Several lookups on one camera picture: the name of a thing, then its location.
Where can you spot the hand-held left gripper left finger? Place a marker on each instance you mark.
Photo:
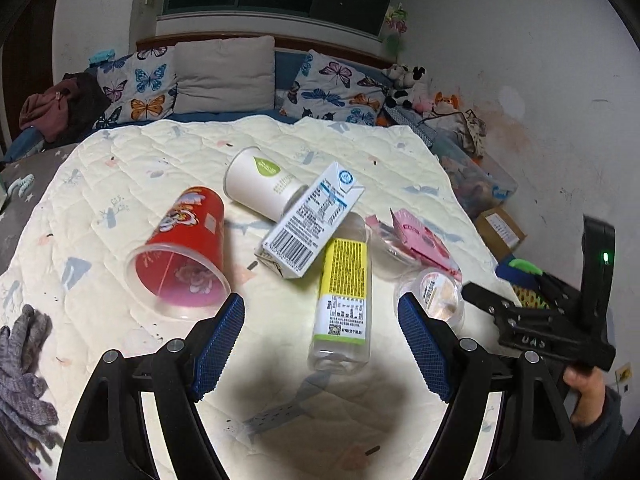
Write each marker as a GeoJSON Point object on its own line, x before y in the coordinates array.
{"type": "Point", "coordinates": [220, 345]}

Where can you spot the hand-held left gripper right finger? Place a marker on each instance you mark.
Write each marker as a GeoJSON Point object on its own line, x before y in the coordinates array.
{"type": "Point", "coordinates": [425, 350]}

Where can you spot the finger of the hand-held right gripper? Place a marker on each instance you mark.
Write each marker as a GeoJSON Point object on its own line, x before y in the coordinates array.
{"type": "Point", "coordinates": [557, 287]}
{"type": "Point", "coordinates": [487, 297]}

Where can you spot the green plastic basket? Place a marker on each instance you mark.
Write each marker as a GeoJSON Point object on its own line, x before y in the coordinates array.
{"type": "Point", "coordinates": [525, 265]}

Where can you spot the clear plastic cup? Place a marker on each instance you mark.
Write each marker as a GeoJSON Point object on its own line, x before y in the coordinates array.
{"type": "Point", "coordinates": [435, 295]}

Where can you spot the pink snack packet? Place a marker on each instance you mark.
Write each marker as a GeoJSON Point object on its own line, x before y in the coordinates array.
{"type": "Point", "coordinates": [420, 240]}

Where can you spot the red plastic cup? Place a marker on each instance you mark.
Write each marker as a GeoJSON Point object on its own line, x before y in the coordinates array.
{"type": "Point", "coordinates": [190, 220]}

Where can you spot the white and blue milk carton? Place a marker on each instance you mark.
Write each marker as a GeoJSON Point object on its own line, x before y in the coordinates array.
{"type": "Point", "coordinates": [305, 225]}

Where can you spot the person's right forearm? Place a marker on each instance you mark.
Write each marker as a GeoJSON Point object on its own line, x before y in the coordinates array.
{"type": "Point", "coordinates": [605, 435]}

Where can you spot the person's right hand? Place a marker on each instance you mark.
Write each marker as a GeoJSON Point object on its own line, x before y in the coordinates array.
{"type": "Point", "coordinates": [585, 392]}

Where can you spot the cardboard box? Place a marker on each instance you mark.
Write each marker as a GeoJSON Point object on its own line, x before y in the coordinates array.
{"type": "Point", "coordinates": [500, 232]}

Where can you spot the clear bottle with yellow label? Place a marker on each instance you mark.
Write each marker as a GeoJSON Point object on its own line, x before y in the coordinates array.
{"type": "Point", "coordinates": [342, 280]}

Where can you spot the clear plastic lid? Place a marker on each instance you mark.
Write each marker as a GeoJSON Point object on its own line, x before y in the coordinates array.
{"type": "Point", "coordinates": [385, 247]}

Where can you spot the clear plastic storage box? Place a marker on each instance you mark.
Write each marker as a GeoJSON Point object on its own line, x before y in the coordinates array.
{"type": "Point", "coordinates": [475, 180]}

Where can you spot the patterned beige cloth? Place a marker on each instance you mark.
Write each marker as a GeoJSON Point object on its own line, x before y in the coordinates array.
{"type": "Point", "coordinates": [472, 130]}

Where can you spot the white paper cup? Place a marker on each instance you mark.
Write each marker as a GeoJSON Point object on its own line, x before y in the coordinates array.
{"type": "Point", "coordinates": [255, 180]}

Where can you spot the striped cloth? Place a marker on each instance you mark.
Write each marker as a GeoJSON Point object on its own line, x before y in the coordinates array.
{"type": "Point", "coordinates": [415, 125]}

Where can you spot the grey knit glove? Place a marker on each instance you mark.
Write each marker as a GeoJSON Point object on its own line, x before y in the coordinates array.
{"type": "Point", "coordinates": [25, 405]}
{"type": "Point", "coordinates": [25, 332]}

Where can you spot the white quilted blanket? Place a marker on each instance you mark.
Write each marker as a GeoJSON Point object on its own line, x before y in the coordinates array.
{"type": "Point", "coordinates": [150, 160]}

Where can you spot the orange plush toy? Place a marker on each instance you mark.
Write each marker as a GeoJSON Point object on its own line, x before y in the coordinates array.
{"type": "Point", "coordinates": [445, 101]}

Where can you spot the pink plush toy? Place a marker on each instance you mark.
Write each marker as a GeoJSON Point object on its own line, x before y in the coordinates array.
{"type": "Point", "coordinates": [422, 102]}

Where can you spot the blue bed sheet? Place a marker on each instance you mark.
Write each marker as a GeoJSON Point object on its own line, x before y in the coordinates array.
{"type": "Point", "coordinates": [220, 116]}

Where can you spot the black and white plush toy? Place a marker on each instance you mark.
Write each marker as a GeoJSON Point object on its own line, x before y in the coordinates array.
{"type": "Point", "coordinates": [405, 77]}

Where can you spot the butterfly print pillow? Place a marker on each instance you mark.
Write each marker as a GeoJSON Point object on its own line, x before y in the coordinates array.
{"type": "Point", "coordinates": [137, 87]}
{"type": "Point", "coordinates": [332, 90]}

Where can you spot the beige pillow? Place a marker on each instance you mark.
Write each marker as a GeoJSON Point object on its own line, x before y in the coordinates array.
{"type": "Point", "coordinates": [225, 77]}

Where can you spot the maroon clothes pile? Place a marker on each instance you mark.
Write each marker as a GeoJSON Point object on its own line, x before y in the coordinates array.
{"type": "Point", "coordinates": [50, 107]}

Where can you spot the teal cloth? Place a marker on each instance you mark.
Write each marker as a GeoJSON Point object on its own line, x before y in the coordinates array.
{"type": "Point", "coordinates": [102, 55]}

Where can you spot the wall outlet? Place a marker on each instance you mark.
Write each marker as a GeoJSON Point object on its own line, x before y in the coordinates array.
{"type": "Point", "coordinates": [622, 376]}

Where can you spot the flower wall decoration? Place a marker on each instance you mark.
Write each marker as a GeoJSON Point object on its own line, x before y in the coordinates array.
{"type": "Point", "coordinates": [395, 22]}

